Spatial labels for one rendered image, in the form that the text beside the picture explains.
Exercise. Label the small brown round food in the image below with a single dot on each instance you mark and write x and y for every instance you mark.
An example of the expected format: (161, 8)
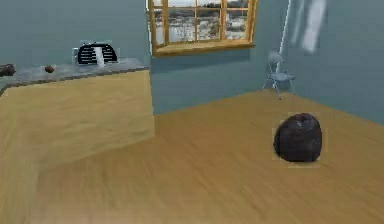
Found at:
(49, 69)

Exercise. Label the wooden counter with grey top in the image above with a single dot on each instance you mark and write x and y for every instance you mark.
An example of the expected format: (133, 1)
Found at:
(83, 110)

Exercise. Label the grey folding chair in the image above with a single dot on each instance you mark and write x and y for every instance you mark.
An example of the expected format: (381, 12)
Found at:
(279, 76)

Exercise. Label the black bean bag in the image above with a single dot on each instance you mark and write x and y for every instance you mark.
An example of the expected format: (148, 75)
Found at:
(298, 138)

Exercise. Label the wooden framed window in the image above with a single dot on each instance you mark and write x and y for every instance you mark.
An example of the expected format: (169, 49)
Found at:
(200, 26)

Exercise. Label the dark brown lump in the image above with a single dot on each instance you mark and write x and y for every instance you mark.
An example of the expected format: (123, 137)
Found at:
(6, 70)

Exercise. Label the black slatted rack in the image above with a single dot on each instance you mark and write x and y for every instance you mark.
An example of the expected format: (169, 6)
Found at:
(89, 53)

